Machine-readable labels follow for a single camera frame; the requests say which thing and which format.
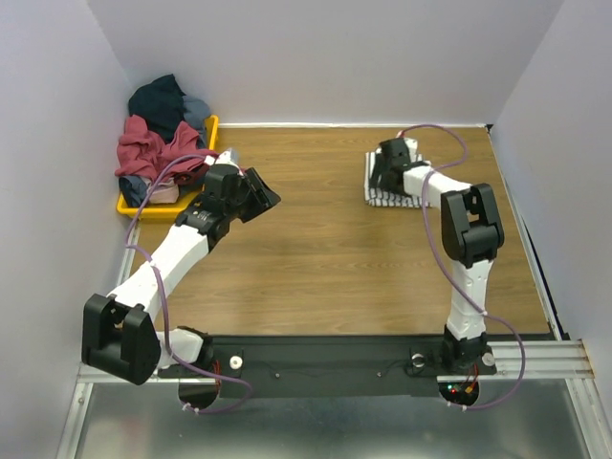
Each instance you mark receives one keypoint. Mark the aluminium frame rail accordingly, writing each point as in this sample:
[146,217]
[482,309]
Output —
[373,279]

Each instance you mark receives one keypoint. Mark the pink tank top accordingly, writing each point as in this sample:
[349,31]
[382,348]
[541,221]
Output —
[165,193]

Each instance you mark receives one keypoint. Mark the grey blue tank top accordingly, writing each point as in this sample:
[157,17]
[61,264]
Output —
[196,111]

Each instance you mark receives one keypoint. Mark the maroon tank top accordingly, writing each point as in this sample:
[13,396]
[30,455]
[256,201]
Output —
[142,152]

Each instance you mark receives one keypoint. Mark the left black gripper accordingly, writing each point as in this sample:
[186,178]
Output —
[262,200]

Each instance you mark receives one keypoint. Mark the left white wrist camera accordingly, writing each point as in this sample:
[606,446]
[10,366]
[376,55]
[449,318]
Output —
[229,156]

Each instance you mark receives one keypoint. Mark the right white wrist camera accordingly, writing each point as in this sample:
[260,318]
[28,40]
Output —
[411,144]

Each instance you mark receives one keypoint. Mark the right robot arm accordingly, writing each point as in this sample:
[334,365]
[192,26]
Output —
[472,233]

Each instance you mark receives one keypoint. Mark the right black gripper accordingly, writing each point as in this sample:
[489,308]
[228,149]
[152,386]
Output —
[380,174]

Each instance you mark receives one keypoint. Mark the dark navy tank top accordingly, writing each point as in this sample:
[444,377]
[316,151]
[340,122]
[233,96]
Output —
[160,104]

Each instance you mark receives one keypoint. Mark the yellow plastic bin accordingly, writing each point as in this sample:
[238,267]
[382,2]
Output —
[168,212]

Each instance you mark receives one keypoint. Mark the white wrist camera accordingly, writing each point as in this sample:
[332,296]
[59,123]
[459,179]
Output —
[229,156]
[411,144]

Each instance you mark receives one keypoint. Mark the black white striped tank top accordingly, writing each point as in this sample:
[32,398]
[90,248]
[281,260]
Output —
[375,197]

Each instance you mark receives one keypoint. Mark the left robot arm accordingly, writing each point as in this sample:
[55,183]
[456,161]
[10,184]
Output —
[118,333]

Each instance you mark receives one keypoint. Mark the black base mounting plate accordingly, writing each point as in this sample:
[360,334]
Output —
[324,366]

